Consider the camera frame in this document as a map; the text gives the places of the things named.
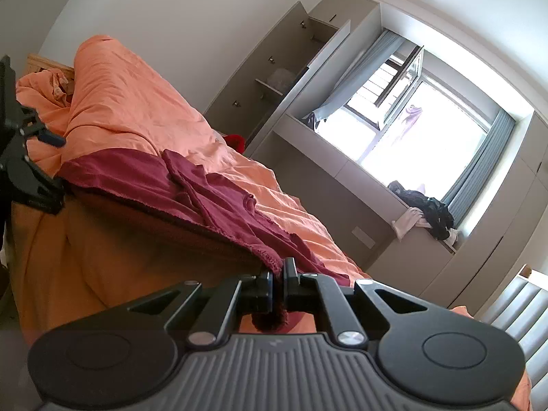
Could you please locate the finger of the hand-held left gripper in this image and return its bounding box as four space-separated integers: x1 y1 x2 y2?
19 122 66 147
0 137 66 216

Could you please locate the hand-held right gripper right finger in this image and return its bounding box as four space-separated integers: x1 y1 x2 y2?
283 257 429 347

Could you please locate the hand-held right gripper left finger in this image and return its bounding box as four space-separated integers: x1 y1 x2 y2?
127 272 275 346

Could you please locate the maroon long-sleeve sweater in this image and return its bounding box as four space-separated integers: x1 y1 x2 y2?
55 148 364 335

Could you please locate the dark clothes pile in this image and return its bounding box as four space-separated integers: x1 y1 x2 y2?
387 180 456 241

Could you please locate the orange patterned cloth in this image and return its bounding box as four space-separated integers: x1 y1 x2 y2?
48 70 73 109

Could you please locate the wooden bed footboard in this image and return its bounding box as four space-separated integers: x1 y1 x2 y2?
27 53 76 81

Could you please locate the orange bedding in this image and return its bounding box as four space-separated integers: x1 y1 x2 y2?
9 34 532 411

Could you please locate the grey window bench cabinet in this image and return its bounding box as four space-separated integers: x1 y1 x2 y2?
247 110 464 284

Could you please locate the white garment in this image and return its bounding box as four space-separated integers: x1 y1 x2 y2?
393 206 434 241

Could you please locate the red object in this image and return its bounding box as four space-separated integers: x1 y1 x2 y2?
222 133 247 153

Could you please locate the window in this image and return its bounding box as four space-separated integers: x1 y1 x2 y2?
308 45 502 207

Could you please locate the hanging purple garment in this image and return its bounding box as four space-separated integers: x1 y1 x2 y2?
400 104 425 143

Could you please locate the pale bag on shelf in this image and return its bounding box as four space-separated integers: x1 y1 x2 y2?
267 66 301 91

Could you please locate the open grey wardrobe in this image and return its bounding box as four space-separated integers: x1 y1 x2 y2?
203 1 352 148

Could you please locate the short blue-grey curtain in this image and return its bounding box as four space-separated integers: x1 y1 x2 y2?
302 29 406 133

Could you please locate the long blue-grey curtain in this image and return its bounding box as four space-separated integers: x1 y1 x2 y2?
440 109 517 233

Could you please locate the grey padded headboard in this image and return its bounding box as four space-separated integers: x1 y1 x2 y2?
487 264 548 391

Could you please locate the tall closed grey wardrobe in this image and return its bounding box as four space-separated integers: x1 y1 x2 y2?
443 110 548 323

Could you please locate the white wall outlet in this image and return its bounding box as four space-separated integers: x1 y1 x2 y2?
351 227 377 249

